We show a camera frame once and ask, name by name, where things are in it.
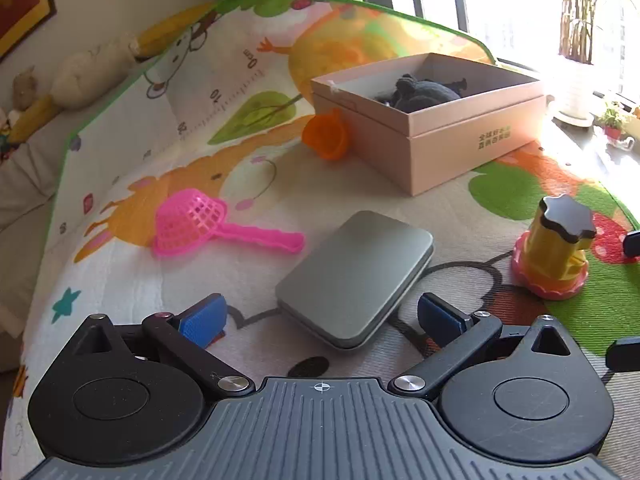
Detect pink and yellow toy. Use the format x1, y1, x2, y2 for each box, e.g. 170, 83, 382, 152
510, 194, 599, 302

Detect orange plastic cup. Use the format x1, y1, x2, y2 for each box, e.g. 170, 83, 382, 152
301, 107, 351, 162

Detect white ribbed plant pot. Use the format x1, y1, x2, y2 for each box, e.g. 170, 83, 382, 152
550, 60, 597, 127

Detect red framed wall picture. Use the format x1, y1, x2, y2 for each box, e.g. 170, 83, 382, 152
0, 0, 57, 63

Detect cream plush toy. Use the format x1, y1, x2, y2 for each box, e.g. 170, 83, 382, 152
50, 35, 139, 111

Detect pink plastic strainer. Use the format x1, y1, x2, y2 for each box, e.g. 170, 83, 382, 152
152, 188, 306, 259

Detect tall bamboo plant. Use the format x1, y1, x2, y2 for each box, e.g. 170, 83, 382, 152
559, 0, 640, 66

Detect grey sofa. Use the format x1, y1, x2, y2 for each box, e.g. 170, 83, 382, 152
0, 105, 68, 373

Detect pink cardboard box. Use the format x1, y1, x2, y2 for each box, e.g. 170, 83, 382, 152
310, 52, 546, 197

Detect brown plush bear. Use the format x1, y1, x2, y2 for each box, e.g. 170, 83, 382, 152
10, 67, 39, 112

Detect yellow banana plush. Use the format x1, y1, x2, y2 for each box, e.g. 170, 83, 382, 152
134, 2, 217, 59
7, 94, 59, 144

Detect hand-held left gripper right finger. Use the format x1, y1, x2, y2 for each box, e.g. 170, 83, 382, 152
390, 294, 576, 403

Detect small potted plant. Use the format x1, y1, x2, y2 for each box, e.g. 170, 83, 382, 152
597, 101, 627, 142

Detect colourful small plush toys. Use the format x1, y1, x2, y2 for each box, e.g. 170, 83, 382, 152
0, 110, 21, 163

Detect cartoon printed play mat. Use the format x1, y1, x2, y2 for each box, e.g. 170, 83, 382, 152
10, 0, 640, 461

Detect black plush doll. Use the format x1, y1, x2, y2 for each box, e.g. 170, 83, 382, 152
372, 74, 469, 114

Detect grey metal tin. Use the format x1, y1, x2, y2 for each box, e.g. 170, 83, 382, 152
274, 210, 435, 351

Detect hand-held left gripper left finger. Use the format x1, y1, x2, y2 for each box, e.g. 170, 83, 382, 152
75, 294, 256, 401

